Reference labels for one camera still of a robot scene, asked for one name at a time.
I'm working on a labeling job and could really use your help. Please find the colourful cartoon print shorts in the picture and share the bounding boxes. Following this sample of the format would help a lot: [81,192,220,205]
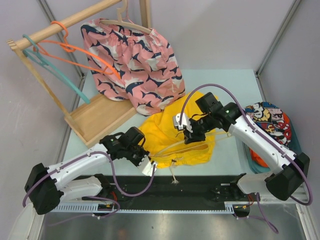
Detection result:
[244,101,292,148]

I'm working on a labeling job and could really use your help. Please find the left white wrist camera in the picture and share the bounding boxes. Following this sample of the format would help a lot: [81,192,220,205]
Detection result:
[138,160,158,177]

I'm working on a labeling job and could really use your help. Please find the beige hanger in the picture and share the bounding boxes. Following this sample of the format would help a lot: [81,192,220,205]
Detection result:
[100,0,152,34]

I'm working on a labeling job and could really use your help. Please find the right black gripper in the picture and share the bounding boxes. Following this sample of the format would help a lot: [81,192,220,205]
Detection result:
[183,113,215,144]

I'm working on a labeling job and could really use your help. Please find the pink shark print shorts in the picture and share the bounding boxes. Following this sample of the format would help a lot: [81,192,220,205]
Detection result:
[80,18,185,116]

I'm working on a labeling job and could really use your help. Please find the yellow shorts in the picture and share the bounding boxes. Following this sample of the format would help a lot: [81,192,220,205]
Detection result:
[138,96,216,170]

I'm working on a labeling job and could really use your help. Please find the white slotted cable duct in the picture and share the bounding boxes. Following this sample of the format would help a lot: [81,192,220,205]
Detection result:
[52,200,245,214]

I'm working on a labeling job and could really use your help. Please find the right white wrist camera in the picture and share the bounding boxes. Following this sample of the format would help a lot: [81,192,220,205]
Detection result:
[172,113,193,133]

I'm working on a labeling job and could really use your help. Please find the teal hanger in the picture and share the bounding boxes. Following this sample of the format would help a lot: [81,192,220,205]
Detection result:
[22,34,91,104]

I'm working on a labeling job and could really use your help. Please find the yellow hanger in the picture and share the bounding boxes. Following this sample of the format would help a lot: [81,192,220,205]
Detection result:
[150,131,232,157]

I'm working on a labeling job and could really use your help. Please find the aluminium frame rail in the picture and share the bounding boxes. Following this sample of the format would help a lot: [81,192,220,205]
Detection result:
[260,183,309,204]

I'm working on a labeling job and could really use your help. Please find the wooden clothes rack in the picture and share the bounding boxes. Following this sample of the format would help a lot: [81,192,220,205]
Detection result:
[6,0,136,148]

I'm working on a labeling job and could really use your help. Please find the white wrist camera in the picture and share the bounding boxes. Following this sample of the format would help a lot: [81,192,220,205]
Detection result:
[138,160,158,177]
[172,113,193,133]

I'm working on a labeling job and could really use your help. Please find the teal laundry basket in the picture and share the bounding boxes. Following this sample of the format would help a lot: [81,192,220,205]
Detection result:
[243,101,305,175]

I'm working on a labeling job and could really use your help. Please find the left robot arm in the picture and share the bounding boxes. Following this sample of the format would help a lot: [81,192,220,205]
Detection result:
[22,126,157,215]

